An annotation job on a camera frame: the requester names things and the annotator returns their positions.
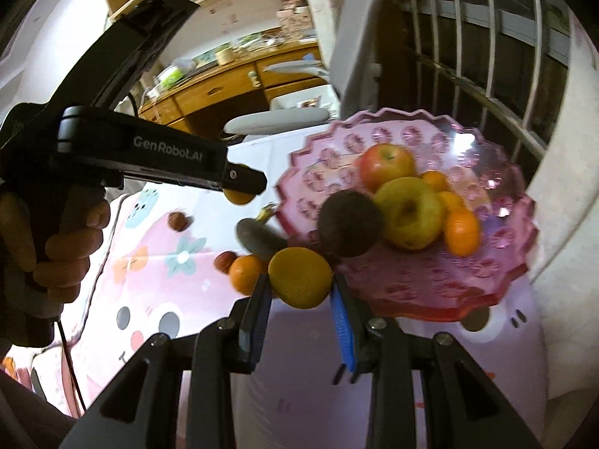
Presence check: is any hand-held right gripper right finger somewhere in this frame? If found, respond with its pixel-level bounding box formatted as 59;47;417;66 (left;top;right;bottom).
329;272;544;449

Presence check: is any red apple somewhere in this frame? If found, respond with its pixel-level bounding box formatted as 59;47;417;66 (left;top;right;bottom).
358;143;417;193

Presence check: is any grey office chair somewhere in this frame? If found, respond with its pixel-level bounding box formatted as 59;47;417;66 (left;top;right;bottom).
224;0;398;137

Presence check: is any pink plastic bowl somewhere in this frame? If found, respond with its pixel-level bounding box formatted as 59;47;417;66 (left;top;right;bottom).
275;107;537;323

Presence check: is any green tissue pack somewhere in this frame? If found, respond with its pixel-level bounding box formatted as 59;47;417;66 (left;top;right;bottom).
156;65;185;89

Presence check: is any cartoon face printed tablecloth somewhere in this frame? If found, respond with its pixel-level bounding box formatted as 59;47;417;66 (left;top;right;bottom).
61;128;548;449

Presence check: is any wooden desk with drawers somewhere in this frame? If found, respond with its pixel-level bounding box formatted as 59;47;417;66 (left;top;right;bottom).
138;40;331;137

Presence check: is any metal window grille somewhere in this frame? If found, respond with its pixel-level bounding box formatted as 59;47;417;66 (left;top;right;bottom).
388;0;578;160

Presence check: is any dark avocado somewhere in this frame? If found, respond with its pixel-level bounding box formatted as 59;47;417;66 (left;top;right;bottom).
318;190;385;258

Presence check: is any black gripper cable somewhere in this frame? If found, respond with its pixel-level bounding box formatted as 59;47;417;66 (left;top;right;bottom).
55;315;88;417

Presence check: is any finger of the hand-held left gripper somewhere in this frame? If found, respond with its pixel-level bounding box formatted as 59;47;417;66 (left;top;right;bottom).
219;161;268;196

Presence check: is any white storage box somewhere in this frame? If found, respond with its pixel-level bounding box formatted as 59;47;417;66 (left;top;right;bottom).
270;89;335;113

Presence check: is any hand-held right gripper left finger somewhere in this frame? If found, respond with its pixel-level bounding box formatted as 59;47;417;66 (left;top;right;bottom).
58;272;273;449

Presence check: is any small yellow citrus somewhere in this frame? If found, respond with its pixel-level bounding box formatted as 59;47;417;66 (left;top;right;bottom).
268;246;334;310
437;190;469;212

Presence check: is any orange mandarin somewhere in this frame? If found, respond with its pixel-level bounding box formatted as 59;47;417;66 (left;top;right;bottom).
420;171;450;193
224;187;256;205
444;208;482;258
228;255;268;296

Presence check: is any wooden decor box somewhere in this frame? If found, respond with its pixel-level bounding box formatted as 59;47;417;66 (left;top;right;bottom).
276;6;313;40

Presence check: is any person's left hand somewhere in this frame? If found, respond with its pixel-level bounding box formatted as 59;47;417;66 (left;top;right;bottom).
0;193;112;306

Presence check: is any yellow-green apple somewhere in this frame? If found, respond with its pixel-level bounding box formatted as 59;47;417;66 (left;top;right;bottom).
374;177;447;250

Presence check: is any dark green cucumber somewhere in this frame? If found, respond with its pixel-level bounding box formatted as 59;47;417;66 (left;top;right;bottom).
235;202;288;263

